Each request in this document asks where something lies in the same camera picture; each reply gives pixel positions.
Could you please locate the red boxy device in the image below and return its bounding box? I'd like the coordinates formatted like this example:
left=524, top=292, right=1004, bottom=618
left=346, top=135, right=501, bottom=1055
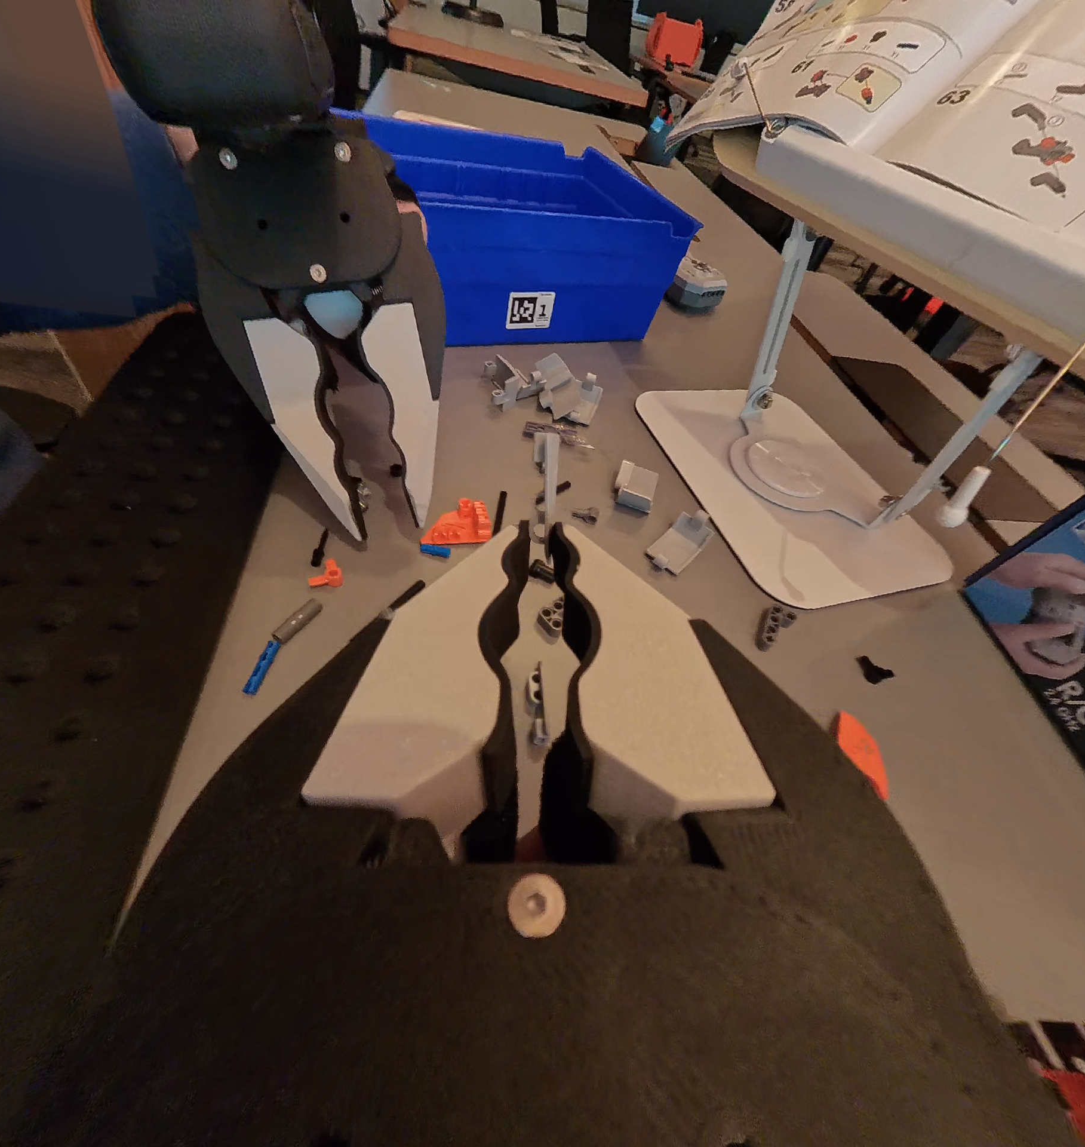
left=643, top=11, right=707, bottom=71

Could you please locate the light grey thin toy piece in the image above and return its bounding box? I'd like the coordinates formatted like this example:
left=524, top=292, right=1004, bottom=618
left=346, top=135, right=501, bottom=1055
left=532, top=433, right=563, bottom=543

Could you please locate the grey toy control hub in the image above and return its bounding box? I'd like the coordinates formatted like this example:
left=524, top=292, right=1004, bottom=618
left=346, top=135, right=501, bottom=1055
left=663, top=254, right=731, bottom=311

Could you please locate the orange wedge panel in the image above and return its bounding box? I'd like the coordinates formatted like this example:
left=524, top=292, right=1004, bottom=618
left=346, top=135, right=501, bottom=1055
left=419, top=498, right=494, bottom=546

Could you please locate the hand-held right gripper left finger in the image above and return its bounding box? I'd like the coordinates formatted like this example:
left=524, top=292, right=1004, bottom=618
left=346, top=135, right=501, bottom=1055
left=303, top=525, right=531, bottom=863

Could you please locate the blue plastic bin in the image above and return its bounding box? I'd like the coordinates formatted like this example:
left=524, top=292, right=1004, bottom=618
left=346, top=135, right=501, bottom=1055
left=332, top=107, right=703, bottom=347

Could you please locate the light grey boxy panel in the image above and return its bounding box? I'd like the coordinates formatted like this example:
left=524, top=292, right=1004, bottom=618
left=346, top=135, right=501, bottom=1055
left=614, top=459, right=661, bottom=514

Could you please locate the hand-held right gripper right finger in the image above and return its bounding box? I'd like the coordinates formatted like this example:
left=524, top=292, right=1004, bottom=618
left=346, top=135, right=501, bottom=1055
left=543, top=521, right=777, bottom=865

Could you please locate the orange curved panel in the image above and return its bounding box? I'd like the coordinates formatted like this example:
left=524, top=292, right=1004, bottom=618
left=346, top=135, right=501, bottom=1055
left=831, top=710, right=892, bottom=800

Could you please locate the black dimpled foam pad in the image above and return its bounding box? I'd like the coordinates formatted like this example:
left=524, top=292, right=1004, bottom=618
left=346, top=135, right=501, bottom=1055
left=0, top=309, right=284, bottom=1147

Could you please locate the light grey flat clip panel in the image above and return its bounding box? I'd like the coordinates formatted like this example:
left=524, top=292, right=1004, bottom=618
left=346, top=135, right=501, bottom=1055
left=646, top=510, right=716, bottom=576

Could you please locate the person's left forearm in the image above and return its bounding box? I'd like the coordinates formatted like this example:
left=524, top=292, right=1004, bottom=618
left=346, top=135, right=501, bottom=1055
left=153, top=94, right=202, bottom=301

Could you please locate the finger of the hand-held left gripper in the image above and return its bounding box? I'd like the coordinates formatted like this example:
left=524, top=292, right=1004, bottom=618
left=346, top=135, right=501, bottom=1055
left=359, top=300, right=443, bottom=530
left=242, top=319, right=369, bottom=544

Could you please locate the white book stand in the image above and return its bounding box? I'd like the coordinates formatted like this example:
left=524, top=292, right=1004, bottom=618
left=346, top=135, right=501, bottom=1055
left=637, top=62, right=1085, bottom=610

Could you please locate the wooden background desk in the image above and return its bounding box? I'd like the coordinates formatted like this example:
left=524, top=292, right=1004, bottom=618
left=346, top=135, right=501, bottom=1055
left=386, top=0, right=652, bottom=110

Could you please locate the blue pin with grey sleeve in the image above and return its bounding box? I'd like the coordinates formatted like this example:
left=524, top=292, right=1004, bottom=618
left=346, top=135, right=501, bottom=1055
left=242, top=599, right=324, bottom=696

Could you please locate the toy instruction booklet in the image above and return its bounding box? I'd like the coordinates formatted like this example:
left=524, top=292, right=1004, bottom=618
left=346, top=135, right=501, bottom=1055
left=668, top=0, right=1085, bottom=236

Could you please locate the blue toy kit box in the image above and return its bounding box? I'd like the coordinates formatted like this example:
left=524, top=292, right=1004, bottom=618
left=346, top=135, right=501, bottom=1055
left=962, top=475, right=1085, bottom=808

